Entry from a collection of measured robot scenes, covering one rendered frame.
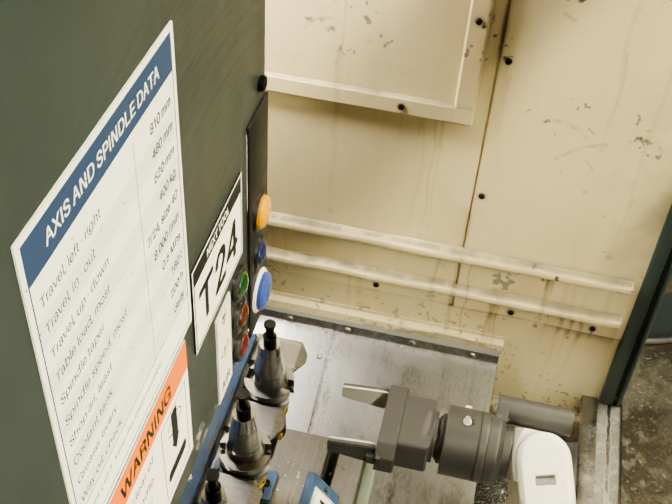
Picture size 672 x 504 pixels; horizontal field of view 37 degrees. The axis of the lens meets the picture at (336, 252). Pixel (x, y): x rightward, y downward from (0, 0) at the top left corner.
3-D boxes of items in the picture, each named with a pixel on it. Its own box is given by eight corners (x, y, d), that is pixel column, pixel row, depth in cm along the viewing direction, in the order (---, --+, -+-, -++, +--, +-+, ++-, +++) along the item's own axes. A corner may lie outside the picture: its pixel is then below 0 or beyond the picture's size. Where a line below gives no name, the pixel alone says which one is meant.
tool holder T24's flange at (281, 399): (256, 367, 130) (255, 354, 128) (299, 380, 129) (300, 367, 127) (237, 403, 125) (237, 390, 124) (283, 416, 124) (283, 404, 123)
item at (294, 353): (311, 346, 132) (311, 342, 131) (301, 376, 128) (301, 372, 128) (260, 336, 133) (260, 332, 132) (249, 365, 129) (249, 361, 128)
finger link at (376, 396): (341, 399, 131) (387, 409, 130) (342, 383, 129) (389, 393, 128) (344, 390, 132) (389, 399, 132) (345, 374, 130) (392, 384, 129)
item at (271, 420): (290, 410, 124) (290, 406, 123) (279, 444, 120) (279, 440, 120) (236, 399, 125) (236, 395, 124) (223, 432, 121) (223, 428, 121)
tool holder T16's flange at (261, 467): (222, 438, 121) (221, 426, 120) (272, 440, 121) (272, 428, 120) (217, 482, 117) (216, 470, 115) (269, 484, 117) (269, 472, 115)
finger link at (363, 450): (328, 432, 123) (377, 443, 122) (327, 448, 125) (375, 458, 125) (325, 442, 122) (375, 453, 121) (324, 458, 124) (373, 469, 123)
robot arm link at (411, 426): (395, 363, 128) (487, 382, 126) (388, 409, 134) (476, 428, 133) (376, 440, 118) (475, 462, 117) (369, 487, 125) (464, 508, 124)
